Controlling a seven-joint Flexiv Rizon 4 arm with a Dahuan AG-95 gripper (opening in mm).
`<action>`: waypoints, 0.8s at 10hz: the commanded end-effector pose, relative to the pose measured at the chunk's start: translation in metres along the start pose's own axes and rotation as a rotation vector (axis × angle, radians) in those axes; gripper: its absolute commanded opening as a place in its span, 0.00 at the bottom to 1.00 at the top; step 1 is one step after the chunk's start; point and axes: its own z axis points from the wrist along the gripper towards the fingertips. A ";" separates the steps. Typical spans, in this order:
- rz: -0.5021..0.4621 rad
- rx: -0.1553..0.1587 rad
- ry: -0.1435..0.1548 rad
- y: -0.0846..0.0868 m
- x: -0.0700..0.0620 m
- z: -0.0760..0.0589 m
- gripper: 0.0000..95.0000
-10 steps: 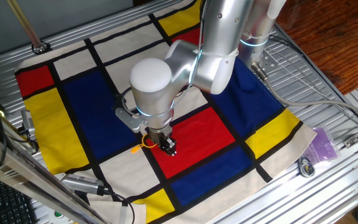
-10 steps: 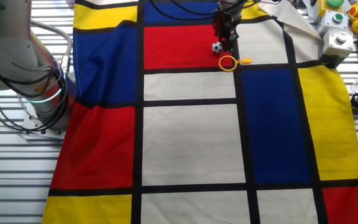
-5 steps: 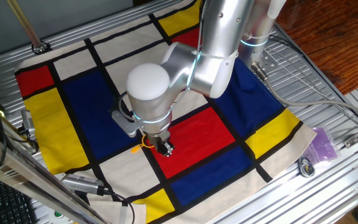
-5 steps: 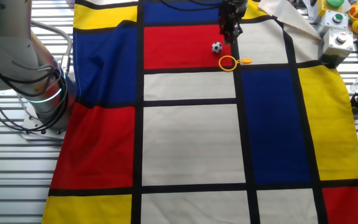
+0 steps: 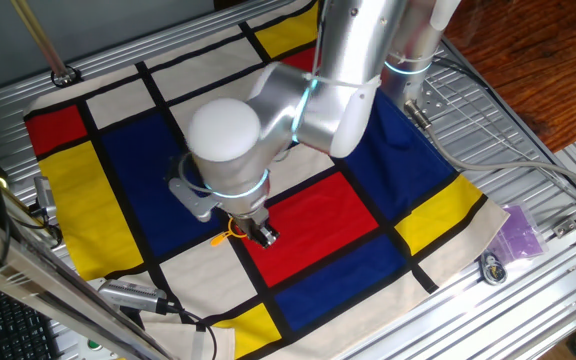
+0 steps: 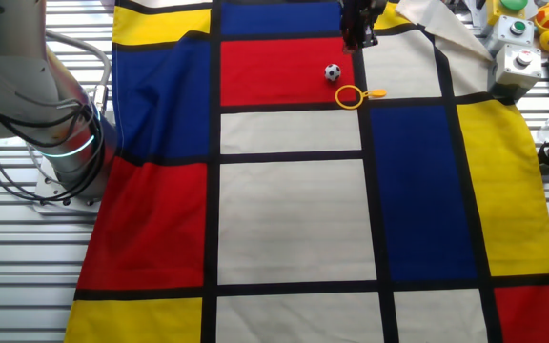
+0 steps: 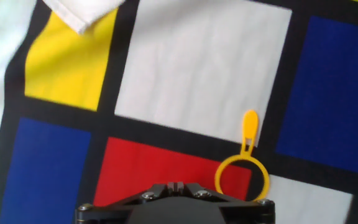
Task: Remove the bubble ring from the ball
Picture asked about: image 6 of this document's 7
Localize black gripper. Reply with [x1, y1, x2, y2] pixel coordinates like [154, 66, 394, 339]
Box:
[339, 0, 390, 53]

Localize small soccer ball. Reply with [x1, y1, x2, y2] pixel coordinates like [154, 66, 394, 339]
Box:
[323, 63, 342, 83]

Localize yellow box green button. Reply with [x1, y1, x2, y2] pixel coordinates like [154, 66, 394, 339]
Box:
[486, 0, 539, 26]

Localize grey box green button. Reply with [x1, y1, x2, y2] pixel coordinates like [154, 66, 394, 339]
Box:
[491, 14, 537, 50]

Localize grey box white button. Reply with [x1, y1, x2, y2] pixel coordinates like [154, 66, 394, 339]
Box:
[487, 43, 543, 100]

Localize colour block checked tablecloth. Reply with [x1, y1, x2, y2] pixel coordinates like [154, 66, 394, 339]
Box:
[63, 0, 549, 343]

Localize yellow bubble ring wand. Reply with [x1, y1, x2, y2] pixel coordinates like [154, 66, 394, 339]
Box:
[334, 84, 388, 111]

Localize thick grey cable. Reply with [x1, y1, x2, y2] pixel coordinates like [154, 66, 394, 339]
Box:
[45, 29, 113, 116]

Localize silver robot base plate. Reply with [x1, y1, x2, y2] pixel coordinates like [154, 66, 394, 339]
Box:
[31, 161, 102, 214]

